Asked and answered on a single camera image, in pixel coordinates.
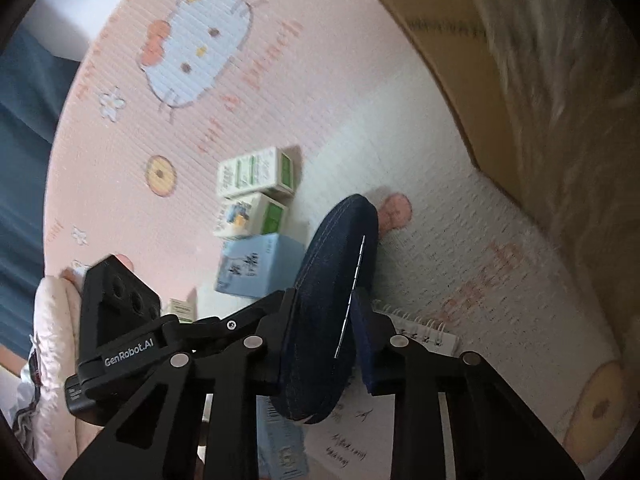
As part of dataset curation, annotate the pink fluffy cloth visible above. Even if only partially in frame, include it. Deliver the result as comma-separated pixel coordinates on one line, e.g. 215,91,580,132
15,275,101,471

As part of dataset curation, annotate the dark denim pencil pouch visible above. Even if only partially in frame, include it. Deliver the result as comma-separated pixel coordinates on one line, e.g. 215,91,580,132
272,194,380,425

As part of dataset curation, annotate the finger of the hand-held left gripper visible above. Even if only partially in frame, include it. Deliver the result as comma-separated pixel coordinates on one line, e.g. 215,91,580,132
159,290,286,359

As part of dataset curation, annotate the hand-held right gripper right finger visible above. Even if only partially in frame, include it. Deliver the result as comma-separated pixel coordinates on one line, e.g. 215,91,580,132
350,287,586,480

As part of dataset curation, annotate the brown cardboard box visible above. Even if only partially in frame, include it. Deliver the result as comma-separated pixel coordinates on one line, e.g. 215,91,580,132
345,0,640,351

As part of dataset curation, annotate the white green box colourful print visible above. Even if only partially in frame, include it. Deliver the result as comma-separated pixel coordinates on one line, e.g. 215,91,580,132
214,192,291,240

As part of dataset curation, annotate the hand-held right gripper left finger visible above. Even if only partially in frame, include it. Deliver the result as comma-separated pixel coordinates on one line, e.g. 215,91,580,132
62,287,301,480

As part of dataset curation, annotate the white spiral notebook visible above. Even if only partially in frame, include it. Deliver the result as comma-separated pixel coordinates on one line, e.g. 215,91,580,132
300,300,461,480

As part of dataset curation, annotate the clear plastic liner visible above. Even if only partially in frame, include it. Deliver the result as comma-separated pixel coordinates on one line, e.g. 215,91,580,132
452,0,640,341

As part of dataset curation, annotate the pink cartoon printed mat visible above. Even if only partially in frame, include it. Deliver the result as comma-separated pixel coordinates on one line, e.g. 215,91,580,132
42,0,631,480

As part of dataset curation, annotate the white box green label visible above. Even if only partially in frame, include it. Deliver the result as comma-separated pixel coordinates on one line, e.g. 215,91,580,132
216,146,296,198

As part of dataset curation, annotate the light blue box black print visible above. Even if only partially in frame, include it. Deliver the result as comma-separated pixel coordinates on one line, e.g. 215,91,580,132
214,233,306,298

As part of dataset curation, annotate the dark blue cloth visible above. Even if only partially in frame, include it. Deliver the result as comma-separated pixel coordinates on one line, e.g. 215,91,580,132
0,25,91,311

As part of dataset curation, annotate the small white green box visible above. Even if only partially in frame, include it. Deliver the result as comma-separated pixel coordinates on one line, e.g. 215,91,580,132
167,297,197,325

